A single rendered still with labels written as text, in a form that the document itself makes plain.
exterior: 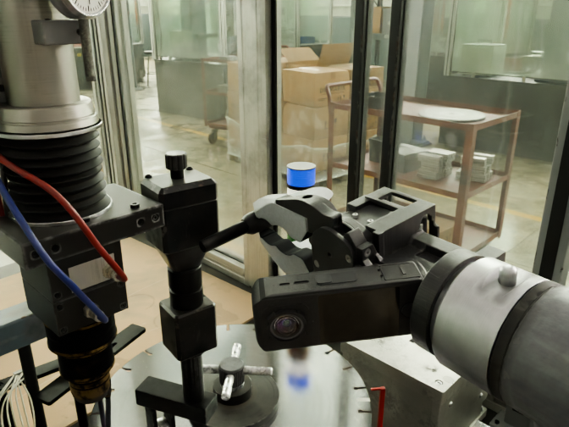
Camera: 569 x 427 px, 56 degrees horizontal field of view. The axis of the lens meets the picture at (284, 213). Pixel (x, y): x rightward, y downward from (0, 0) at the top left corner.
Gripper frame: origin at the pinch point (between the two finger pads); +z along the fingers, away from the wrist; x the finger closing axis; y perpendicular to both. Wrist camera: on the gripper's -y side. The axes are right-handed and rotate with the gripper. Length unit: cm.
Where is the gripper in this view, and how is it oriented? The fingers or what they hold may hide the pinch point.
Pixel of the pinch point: (259, 223)
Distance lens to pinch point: 47.9
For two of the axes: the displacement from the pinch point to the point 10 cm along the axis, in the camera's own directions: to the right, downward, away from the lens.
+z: -6.0, -2.9, 7.4
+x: -1.1, -8.9, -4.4
